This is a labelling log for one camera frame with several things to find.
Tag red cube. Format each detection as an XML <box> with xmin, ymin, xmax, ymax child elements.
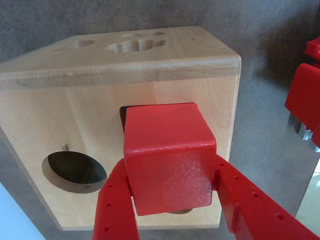
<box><xmin>123</xmin><ymin>102</ymin><xmax>217</xmax><ymax>217</ymax></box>

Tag wooden shape sorter box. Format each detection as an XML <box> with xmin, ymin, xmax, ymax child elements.
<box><xmin>0</xmin><ymin>25</ymin><xmax>243</xmax><ymax>231</ymax></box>

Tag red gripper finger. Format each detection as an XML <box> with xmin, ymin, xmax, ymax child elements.
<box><xmin>211</xmin><ymin>154</ymin><xmax>320</xmax><ymax>240</ymax></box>
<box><xmin>91</xmin><ymin>159</ymin><xmax>141</xmax><ymax>240</ymax></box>

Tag silver metal base clamp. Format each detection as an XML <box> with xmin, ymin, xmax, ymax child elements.
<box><xmin>287</xmin><ymin>112</ymin><xmax>320</xmax><ymax>153</ymax></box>

